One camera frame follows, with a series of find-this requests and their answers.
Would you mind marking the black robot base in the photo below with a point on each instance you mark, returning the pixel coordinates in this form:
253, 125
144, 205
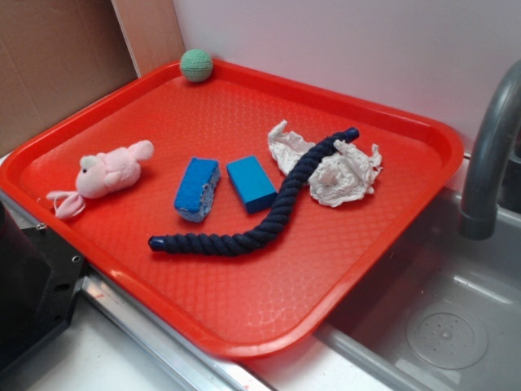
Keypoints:
41, 275

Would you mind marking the crumpled white paper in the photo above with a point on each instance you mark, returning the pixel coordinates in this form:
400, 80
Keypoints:
345, 176

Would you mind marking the blue rectangular block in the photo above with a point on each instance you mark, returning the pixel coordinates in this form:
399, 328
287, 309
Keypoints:
252, 184

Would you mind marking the red plastic tray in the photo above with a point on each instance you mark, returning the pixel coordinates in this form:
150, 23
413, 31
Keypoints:
233, 307

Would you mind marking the blue sponge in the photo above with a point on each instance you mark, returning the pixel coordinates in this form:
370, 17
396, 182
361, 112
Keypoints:
196, 192

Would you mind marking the green textured ball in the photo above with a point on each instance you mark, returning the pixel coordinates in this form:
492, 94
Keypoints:
196, 65

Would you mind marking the pink plush toy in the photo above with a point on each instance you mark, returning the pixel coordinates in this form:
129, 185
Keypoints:
100, 175

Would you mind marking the grey toy sink basin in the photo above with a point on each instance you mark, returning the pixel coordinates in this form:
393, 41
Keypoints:
437, 311

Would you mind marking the grey toy faucet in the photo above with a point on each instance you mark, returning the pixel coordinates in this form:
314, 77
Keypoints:
493, 174

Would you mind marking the brown cardboard panel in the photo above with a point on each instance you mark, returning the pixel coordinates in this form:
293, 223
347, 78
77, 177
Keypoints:
58, 57

